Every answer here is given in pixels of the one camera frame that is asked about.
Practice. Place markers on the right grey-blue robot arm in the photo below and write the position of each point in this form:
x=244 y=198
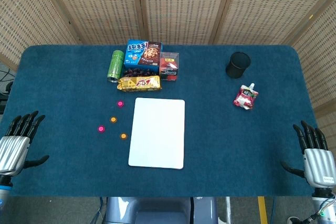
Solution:
x=324 y=204

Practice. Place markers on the woven bamboo folding screen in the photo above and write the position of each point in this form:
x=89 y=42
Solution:
x=183 y=6

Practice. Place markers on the white magnetic board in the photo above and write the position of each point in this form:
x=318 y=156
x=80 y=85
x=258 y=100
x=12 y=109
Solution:
x=157 y=134

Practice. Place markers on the black mesh pen cup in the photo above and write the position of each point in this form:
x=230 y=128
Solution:
x=237 y=66

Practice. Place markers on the yellow floor tape strip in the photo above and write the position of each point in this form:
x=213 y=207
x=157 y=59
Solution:
x=262 y=209

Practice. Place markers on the blue table cloth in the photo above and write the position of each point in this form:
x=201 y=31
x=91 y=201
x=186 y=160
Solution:
x=65 y=90

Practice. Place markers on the orange token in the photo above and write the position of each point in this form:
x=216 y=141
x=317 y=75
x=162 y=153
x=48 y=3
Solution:
x=123 y=136
x=113 y=119

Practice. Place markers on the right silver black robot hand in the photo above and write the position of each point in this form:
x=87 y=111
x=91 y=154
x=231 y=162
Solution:
x=319 y=166

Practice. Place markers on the pink token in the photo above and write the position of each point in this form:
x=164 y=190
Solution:
x=120 y=104
x=101 y=129

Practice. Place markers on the green drink can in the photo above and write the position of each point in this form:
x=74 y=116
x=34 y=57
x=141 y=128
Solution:
x=115 y=66

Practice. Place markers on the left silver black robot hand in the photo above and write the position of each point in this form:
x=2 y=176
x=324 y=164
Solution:
x=13 y=153

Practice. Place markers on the red white jelly pouch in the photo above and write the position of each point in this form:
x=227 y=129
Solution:
x=245 y=98

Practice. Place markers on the dark snack bag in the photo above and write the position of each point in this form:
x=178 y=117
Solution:
x=136 y=72

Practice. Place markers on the red black latte box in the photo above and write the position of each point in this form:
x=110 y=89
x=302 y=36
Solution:
x=169 y=66

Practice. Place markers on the blue brown cookie box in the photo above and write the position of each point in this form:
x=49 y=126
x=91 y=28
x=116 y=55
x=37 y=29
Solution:
x=141 y=53

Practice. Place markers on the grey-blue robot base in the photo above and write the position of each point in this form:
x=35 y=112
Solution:
x=147 y=211

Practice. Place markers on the yellow biscuit pack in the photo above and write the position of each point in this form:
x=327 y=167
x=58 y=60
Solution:
x=139 y=83

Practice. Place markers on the white table leg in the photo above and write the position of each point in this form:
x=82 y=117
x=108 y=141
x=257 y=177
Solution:
x=228 y=209

